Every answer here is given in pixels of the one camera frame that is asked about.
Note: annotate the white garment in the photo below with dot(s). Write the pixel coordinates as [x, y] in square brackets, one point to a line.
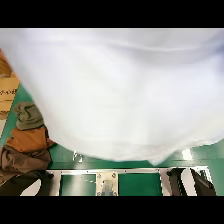
[120, 93]

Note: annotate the silver frame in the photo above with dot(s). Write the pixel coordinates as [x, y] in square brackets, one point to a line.
[106, 181]

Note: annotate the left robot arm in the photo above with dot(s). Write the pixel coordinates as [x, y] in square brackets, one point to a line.
[20, 185]

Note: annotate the olive green garment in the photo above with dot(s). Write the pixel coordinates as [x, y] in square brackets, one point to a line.
[28, 116]

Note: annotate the orange garment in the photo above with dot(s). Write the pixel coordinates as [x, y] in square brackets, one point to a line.
[29, 140]

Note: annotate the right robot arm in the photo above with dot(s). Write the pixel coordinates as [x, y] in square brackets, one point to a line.
[186, 182]

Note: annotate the cardboard box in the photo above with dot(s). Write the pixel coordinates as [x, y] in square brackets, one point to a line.
[6, 90]

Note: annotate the brown garment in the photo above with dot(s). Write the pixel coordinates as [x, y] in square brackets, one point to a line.
[20, 162]

